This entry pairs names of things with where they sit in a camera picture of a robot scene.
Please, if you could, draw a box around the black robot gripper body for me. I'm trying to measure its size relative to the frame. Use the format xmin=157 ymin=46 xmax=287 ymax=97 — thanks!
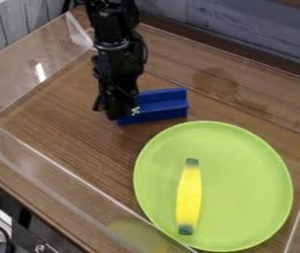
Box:
xmin=93 ymin=33 xmax=149 ymax=99

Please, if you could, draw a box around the blue cross-shaped block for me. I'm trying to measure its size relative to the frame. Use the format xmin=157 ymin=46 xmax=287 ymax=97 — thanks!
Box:
xmin=117 ymin=88 xmax=190 ymax=126

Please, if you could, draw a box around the yellow toy banana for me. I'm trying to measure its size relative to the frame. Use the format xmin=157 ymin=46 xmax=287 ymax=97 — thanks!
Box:
xmin=175 ymin=158 xmax=203 ymax=235

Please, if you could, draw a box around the green round plate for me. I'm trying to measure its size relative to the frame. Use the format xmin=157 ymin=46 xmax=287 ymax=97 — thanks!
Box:
xmin=133 ymin=121 xmax=294 ymax=252

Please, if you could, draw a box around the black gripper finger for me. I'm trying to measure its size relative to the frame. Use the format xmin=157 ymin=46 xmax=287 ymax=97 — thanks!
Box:
xmin=105 ymin=89 xmax=140 ymax=121
xmin=92 ymin=82 xmax=109 ymax=112

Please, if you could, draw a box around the clear acrylic enclosure wall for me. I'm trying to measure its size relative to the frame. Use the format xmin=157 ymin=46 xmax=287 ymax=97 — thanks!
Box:
xmin=0 ymin=10 xmax=300 ymax=253

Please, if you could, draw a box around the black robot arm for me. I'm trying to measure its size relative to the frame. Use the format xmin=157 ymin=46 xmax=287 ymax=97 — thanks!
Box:
xmin=84 ymin=0 xmax=149 ymax=121

